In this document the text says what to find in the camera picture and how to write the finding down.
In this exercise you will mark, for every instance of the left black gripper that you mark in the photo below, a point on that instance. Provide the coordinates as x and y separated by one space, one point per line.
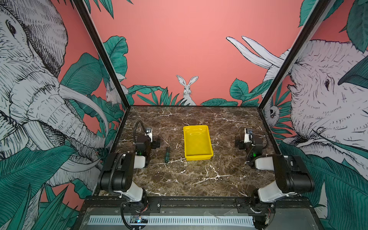
154 143

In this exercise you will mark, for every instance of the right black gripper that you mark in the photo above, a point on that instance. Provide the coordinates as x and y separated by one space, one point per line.
240 143

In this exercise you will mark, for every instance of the green handled screwdriver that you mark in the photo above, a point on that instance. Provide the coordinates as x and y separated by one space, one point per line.
167 154

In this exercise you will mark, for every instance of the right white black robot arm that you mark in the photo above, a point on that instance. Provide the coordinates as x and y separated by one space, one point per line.
291 175

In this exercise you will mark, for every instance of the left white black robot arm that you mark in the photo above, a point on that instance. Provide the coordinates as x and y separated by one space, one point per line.
116 176

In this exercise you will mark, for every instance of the yellow plastic bin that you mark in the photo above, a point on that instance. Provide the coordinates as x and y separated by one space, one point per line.
197 143

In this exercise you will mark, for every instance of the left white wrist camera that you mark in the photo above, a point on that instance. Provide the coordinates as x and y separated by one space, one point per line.
149 133

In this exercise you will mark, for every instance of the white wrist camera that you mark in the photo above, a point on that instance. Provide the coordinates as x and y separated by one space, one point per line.
149 133
248 135

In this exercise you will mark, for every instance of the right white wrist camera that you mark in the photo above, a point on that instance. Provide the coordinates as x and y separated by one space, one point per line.
248 135

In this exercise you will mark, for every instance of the black front mounting rail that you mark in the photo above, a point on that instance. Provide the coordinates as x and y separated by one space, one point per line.
156 204

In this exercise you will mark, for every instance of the white slotted cable duct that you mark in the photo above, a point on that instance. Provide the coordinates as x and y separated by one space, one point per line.
242 221

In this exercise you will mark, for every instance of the left black frame post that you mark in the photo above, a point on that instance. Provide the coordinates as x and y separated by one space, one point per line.
87 21

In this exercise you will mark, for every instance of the black frame post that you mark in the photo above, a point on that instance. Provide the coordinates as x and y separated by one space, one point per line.
317 15
87 21

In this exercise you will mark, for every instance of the right black frame post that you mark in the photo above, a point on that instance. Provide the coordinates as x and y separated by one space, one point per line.
317 15

